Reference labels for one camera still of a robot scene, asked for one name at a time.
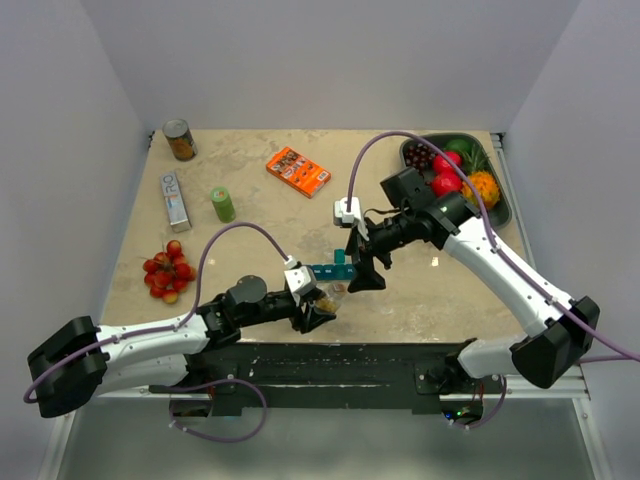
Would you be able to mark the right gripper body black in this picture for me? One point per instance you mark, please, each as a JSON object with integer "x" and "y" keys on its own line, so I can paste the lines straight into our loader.
{"x": 389, "y": 235}

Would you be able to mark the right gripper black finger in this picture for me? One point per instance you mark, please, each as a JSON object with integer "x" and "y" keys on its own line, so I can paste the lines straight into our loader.
{"x": 365, "y": 277}
{"x": 352, "y": 249}

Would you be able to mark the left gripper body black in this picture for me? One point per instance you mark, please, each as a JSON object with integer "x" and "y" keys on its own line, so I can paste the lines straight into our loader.
{"x": 278, "y": 306}

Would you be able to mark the clear pill bottle yellow capsules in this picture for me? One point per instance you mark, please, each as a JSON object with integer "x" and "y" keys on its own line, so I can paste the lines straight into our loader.
{"x": 326, "y": 302}

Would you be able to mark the teal weekly pill organizer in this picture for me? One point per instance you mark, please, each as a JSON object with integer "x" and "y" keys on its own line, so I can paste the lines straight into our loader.
{"x": 340, "y": 269}

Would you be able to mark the clear bottle lid orange label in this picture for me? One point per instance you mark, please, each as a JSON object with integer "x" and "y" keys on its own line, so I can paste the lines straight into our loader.
{"x": 338, "y": 290}

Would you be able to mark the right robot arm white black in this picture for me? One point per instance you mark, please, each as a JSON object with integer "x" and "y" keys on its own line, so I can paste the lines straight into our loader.
{"x": 557, "y": 329}

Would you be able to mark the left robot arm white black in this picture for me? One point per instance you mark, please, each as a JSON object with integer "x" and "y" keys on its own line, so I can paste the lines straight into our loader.
{"x": 82, "y": 360}

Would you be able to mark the lower red pomegranate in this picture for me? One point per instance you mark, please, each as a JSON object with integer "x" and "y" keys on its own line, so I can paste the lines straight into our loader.
{"x": 446, "y": 182}

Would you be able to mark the red pomegranate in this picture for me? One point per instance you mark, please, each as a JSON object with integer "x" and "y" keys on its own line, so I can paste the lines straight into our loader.
{"x": 443, "y": 163}
{"x": 446, "y": 182}

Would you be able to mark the upper red pomegranate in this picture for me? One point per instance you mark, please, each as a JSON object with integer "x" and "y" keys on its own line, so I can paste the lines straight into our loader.
{"x": 443, "y": 163}

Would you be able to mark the dark purple grape bunch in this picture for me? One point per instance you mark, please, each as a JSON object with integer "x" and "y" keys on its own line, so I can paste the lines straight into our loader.
{"x": 418, "y": 156}

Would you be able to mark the orange spiky kiwano fruit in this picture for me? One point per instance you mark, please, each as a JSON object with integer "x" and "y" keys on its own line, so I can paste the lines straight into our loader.
{"x": 487, "y": 187}

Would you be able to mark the orange cardboard box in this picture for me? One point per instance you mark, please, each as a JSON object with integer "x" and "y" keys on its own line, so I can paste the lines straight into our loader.
{"x": 298, "y": 172}

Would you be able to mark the green lime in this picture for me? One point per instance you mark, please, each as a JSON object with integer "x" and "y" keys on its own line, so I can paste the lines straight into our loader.
{"x": 459, "y": 145}

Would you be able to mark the dark grey fruit tray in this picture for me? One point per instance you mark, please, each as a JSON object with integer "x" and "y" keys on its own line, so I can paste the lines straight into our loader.
{"x": 478, "y": 160}

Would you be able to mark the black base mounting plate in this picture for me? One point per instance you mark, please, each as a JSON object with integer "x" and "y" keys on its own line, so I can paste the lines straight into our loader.
{"x": 419, "y": 377}

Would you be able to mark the red cherry bunch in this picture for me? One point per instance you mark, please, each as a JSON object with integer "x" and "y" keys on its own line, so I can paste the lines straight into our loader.
{"x": 168, "y": 274}

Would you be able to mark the green cylindrical container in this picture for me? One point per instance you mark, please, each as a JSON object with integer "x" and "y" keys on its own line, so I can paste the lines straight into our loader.
{"x": 223, "y": 204}

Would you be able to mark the silver toothpaste box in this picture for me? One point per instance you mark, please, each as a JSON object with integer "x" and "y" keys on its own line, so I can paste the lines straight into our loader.
{"x": 177, "y": 213}

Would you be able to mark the tin can fruit label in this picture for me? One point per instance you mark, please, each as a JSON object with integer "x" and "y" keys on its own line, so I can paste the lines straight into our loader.
{"x": 180, "y": 139}

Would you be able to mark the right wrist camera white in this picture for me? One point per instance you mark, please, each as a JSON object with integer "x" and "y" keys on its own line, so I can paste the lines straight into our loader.
{"x": 347, "y": 213}

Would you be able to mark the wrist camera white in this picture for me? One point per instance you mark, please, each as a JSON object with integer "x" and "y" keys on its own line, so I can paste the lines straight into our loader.
{"x": 347, "y": 213}
{"x": 299, "y": 278}

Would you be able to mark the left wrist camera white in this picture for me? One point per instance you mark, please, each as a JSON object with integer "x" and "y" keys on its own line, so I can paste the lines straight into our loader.
{"x": 299, "y": 278}

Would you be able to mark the aluminium frame rail right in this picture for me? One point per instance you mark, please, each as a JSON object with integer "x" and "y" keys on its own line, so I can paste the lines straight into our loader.
{"x": 497, "y": 142}

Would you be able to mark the aluminium frame rail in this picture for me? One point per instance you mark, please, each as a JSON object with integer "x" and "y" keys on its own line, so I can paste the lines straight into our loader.
{"x": 534, "y": 434}
{"x": 497, "y": 142}

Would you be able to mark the aluminium frame rail front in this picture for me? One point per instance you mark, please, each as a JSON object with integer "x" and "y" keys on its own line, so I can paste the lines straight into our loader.
{"x": 534, "y": 434}

